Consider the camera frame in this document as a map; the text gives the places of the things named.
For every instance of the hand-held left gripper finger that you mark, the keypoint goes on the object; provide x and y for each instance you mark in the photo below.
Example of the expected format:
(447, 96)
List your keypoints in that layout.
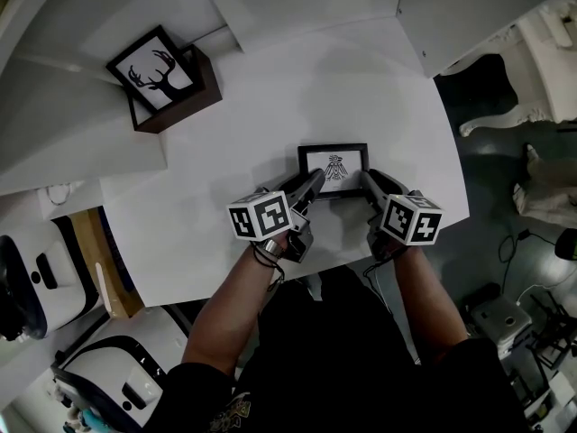
(306, 179)
(313, 194)

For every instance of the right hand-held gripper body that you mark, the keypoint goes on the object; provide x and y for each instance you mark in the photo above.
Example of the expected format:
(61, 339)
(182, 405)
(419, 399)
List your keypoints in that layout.
(412, 219)

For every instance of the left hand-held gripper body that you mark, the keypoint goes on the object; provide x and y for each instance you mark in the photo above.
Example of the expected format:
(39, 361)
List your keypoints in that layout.
(266, 217)

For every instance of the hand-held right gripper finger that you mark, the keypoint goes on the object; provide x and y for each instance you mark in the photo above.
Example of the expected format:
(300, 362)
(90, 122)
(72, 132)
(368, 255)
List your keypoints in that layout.
(372, 187)
(387, 184)

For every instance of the small black picture frame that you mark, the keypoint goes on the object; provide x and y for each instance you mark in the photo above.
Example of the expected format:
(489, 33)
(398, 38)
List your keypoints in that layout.
(336, 169)

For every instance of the person's right forearm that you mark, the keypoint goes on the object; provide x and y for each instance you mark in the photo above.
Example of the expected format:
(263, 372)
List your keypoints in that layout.
(428, 300)

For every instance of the person's left forearm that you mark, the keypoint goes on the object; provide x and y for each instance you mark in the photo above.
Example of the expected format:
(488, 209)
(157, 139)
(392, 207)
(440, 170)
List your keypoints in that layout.
(230, 314)

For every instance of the white table top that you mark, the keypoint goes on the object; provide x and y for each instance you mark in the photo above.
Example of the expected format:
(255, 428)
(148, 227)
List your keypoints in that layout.
(270, 97)

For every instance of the dark brown wooden box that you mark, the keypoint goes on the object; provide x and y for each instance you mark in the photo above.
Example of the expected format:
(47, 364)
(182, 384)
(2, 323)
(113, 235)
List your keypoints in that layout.
(194, 102)

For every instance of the grey equipment case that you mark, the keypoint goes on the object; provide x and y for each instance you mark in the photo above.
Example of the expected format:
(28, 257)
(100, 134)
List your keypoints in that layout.
(500, 323)

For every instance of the person's black shirt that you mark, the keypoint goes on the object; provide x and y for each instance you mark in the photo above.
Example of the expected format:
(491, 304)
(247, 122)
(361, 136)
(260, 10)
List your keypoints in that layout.
(338, 377)

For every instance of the white flat board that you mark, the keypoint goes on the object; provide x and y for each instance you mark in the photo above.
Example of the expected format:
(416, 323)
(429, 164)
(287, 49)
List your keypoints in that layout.
(306, 2)

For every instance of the brown cardboard box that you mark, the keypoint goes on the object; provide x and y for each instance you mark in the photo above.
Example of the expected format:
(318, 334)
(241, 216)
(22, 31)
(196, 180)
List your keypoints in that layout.
(90, 251)

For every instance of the white robot with black trim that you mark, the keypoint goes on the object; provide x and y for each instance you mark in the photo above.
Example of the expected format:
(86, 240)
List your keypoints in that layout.
(63, 278)
(135, 354)

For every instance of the cream ornate dressing table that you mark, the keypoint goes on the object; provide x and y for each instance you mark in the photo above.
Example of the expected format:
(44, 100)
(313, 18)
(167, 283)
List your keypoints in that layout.
(541, 61)

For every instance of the black antler print picture frame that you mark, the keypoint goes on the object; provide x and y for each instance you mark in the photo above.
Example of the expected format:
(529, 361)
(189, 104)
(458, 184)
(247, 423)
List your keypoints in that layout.
(151, 70)

